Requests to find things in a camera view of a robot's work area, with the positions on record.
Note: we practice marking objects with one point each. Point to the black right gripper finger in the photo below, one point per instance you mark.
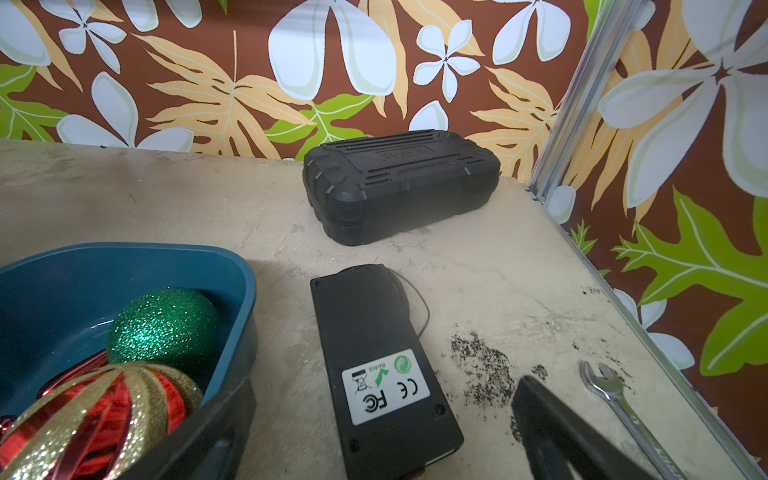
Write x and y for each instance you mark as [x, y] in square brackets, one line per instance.
[559, 443]

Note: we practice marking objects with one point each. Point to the green glitter ball ornament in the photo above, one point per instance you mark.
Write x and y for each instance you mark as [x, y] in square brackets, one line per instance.
[176, 327]

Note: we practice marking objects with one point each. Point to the red gold striped ball ornament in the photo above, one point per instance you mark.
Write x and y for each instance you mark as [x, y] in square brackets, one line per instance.
[99, 424]

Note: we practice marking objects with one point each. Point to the silver combination wrench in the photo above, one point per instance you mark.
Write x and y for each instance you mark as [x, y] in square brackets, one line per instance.
[610, 387]

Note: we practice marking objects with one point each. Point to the black power adapter with label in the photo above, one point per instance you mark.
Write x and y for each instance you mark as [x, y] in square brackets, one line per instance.
[392, 416]

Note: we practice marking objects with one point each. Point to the teal plastic bin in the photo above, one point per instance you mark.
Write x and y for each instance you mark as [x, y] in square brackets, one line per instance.
[56, 307]

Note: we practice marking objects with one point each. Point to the aluminium frame post right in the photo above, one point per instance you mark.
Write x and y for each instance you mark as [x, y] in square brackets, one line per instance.
[612, 28]

